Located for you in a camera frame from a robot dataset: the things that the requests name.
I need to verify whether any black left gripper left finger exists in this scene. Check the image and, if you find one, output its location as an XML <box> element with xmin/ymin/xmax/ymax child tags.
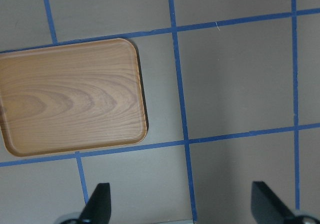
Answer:
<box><xmin>79</xmin><ymin>183</ymin><xmax>111</xmax><ymax>224</ymax></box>

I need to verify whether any wooden serving tray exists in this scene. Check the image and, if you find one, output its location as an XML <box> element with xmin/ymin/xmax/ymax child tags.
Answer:
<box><xmin>0</xmin><ymin>38</ymin><xmax>148</xmax><ymax>157</ymax></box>

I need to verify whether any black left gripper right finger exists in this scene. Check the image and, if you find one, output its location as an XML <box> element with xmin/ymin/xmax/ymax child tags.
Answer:
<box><xmin>251</xmin><ymin>181</ymin><xmax>295</xmax><ymax>224</ymax></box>

